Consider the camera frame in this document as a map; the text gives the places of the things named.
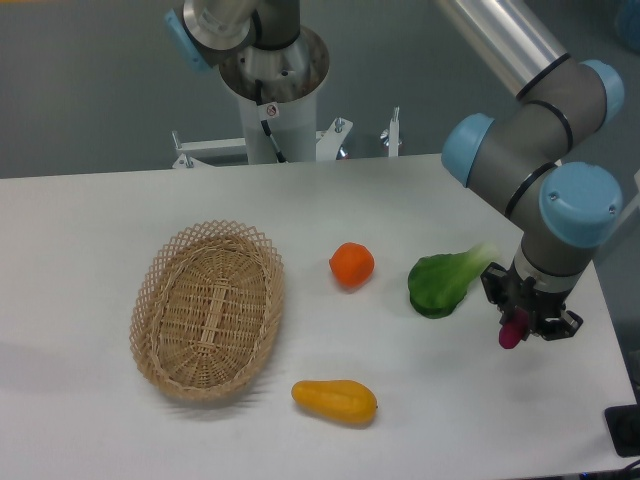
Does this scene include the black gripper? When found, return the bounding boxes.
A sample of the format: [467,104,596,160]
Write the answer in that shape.
[480,262,583,341]

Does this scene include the purple sweet potato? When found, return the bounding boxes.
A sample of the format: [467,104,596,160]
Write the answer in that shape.
[498,315,528,349]

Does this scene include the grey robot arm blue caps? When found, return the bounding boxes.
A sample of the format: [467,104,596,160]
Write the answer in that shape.
[164,1,625,349]

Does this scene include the green bok choy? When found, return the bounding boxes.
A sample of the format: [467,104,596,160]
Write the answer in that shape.
[407,243,499,319]

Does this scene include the black device at table edge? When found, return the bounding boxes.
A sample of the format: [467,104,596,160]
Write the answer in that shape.
[604,405,639,457]

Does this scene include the orange fruit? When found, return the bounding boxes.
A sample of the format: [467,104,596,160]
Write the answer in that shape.
[329,242,375,289]

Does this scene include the yellow papaya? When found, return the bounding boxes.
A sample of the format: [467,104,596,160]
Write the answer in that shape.
[291,380,378,425]

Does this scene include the blue object top right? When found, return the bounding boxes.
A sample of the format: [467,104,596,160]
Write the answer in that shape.
[615,0,640,53]

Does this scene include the oval wicker basket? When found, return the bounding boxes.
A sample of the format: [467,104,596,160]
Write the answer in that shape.
[129,220,285,402]

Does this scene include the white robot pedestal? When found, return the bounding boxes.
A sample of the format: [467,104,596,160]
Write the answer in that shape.
[170,27,404,170]

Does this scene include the black cable on pedestal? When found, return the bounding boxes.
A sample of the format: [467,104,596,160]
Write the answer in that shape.
[254,78,289,164]

